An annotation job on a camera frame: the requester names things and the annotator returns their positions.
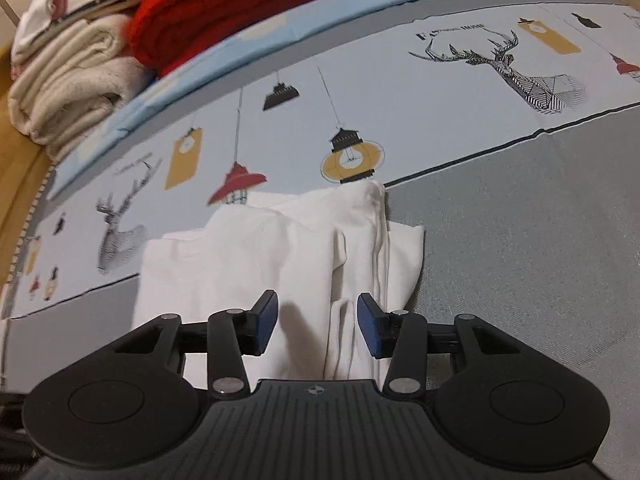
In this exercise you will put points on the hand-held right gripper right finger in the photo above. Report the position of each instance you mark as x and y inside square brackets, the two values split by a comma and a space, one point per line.
[367, 325]

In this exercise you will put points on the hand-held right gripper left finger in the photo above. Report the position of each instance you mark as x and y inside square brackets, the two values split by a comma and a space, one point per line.
[265, 322]

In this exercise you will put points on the white t-shirt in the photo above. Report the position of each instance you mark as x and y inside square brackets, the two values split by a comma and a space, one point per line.
[250, 250]

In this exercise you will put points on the grey printed bed sheet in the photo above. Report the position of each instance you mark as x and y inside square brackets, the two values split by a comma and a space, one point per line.
[500, 235]

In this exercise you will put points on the cream folded blanket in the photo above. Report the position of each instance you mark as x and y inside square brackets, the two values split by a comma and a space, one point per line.
[75, 85]

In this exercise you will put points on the red folded blanket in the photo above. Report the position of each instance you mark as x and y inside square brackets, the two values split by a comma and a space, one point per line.
[220, 5]

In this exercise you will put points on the wooden bed frame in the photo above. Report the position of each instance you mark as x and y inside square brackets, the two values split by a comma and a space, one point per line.
[20, 170]

